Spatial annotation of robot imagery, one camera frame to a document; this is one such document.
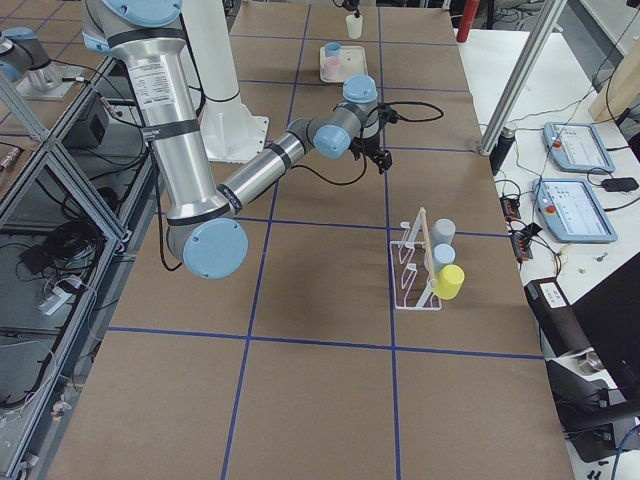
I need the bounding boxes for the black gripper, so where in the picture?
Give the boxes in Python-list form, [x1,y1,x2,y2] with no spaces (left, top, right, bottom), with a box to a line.
[349,102,398,174]
[343,0,360,11]

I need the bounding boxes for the pale cream plastic cup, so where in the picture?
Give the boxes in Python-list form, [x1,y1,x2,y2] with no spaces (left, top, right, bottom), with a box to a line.
[345,13,363,39]

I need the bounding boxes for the grey plastic cup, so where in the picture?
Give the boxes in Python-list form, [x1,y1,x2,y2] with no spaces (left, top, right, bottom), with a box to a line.
[430,218,456,246]

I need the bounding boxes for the light blue plastic cup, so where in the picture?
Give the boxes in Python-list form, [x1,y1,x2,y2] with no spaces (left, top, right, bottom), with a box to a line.
[432,243,456,273]

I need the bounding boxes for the yellow plastic cup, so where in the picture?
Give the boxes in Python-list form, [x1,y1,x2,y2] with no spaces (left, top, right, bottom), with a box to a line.
[433,264,465,300]

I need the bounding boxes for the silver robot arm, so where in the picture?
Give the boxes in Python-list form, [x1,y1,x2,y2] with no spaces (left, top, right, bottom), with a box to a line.
[83,1,392,279]

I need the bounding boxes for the pink plastic cup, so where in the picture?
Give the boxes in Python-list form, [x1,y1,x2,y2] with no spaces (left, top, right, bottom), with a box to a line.
[322,56,340,82]

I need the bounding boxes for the cream plastic tray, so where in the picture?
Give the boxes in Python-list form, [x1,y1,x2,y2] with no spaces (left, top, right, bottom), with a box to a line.
[319,45,368,84]

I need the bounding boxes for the red fire extinguisher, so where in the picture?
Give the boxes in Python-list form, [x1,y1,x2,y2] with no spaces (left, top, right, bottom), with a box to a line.
[456,0,480,43]

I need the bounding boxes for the far teach pendant tablet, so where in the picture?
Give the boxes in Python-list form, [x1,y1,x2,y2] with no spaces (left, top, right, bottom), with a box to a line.
[543,122,615,173]

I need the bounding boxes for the teach pendant tablet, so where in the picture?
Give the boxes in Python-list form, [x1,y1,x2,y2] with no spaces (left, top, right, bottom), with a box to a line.
[543,122,615,173]
[532,178,618,244]

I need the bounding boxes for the near teach pendant tablet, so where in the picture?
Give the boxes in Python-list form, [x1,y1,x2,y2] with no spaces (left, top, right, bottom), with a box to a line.
[532,178,618,244]

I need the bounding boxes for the black power adapter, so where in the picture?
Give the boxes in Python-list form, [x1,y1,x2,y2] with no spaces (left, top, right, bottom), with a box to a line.
[601,177,639,193]

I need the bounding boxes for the white wire cup rack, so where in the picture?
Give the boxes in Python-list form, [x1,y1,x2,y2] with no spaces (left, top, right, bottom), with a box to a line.
[389,207,442,311]

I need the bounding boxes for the aluminium frame post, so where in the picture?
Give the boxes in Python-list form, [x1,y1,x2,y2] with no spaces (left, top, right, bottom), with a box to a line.
[478,0,567,156]

